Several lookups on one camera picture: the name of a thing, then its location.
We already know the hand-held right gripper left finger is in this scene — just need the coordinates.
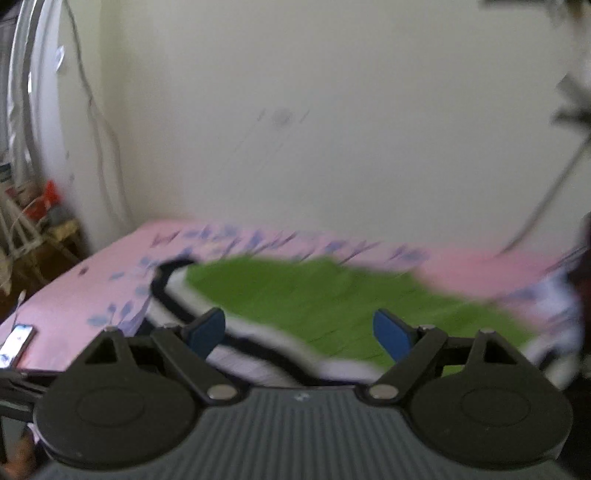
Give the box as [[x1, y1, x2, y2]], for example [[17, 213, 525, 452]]
[[83, 307, 242, 408]]

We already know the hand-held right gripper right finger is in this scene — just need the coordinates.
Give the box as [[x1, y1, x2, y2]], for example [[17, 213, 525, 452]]
[[367, 308, 522, 409]]

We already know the white garment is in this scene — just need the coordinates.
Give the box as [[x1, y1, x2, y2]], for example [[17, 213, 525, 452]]
[[524, 265, 586, 387]]

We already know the thin dark wall cable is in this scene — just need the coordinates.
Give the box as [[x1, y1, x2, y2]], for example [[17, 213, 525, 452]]
[[64, 0, 136, 223]]

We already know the smartphone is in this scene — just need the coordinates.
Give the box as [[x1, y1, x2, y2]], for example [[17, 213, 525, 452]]
[[0, 324, 37, 368]]

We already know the red packet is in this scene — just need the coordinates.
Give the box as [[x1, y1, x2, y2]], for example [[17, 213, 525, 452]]
[[24, 181, 62, 219]]

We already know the grey curtain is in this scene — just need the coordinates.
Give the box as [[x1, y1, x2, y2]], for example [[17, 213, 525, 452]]
[[7, 0, 54, 197]]

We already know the pink floral bedsheet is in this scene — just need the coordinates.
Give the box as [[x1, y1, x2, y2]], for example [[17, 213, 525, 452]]
[[0, 217, 583, 374]]

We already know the wooden side table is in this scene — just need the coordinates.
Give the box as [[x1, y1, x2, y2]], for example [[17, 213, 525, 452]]
[[0, 220, 90, 319]]

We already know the green black white knit sweater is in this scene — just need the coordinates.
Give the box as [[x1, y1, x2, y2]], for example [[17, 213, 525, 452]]
[[148, 256, 543, 386]]

